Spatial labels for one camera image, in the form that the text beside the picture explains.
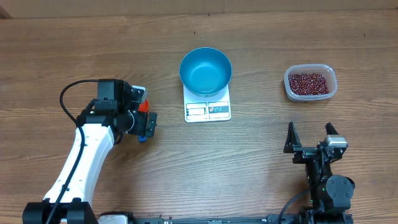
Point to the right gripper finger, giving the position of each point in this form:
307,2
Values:
292,141
330,130

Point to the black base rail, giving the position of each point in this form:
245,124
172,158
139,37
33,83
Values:
217,220

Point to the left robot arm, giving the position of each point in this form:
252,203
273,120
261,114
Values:
118,109

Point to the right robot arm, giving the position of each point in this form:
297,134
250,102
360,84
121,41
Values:
330,195

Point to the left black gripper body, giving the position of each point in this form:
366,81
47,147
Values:
136,123

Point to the blue metal bowl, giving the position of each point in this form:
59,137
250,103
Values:
205,71

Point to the red beans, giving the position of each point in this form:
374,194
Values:
308,84

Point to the clear plastic container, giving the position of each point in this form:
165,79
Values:
323,69

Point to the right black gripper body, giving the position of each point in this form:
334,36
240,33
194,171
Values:
304,155

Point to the white kitchen scale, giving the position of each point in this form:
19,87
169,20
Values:
198,109

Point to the red scoop with blue handle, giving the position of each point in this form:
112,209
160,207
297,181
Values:
143,107

